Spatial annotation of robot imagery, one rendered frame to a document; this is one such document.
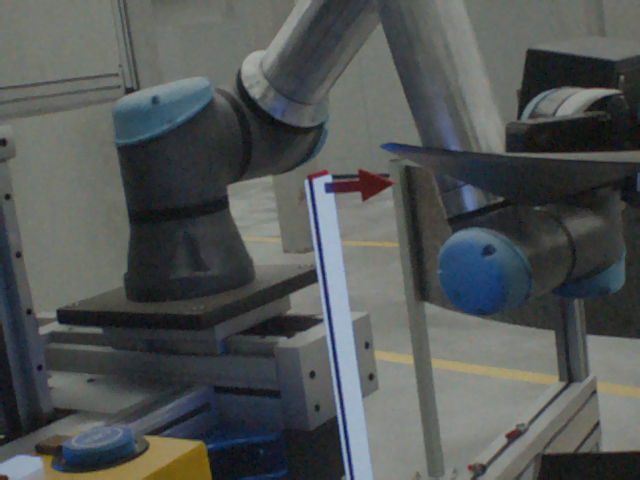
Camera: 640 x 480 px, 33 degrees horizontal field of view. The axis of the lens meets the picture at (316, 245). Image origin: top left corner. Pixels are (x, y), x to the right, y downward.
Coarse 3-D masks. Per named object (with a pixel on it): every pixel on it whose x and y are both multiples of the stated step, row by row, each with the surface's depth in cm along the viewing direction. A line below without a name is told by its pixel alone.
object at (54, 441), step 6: (48, 438) 63; (54, 438) 63; (60, 438) 63; (66, 438) 62; (36, 444) 62; (42, 444) 62; (48, 444) 62; (54, 444) 62; (36, 450) 62; (42, 450) 62; (48, 450) 62; (54, 450) 61; (60, 450) 62
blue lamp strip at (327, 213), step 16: (320, 192) 78; (320, 208) 78; (320, 224) 78; (336, 224) 80; (336, 240) 80; (336, 256) 80; (336, 272) 80; (336, 288) 80; (336, 304) 80; (336, 320) 80; (336, 336) 80; (352, 352) 81; (352, 368) 81; (352, 384) 81; (352, 400) 81; (352, 416) 81; (352, 432) 81; (352, 448) 81; (368, 464) 83
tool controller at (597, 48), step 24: (528, 48) 128; (552, 48) 128; (576, 48) 130; (600, 48) 133; (624, 48) 136; (528, 72) 128; (552, 72) 127; (576, 72) 125; (600, 72) 124; (624, 72) 126; (528, 96) 129
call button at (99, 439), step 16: (80, 432) 62; (96, 432) 61; (112, 432) 61; (128, 432) 61; (64, 448) 60; (80, 448) 59; (96, 448) 59; (112, 448) 59; (128, 448) 60; (80, 464) 59
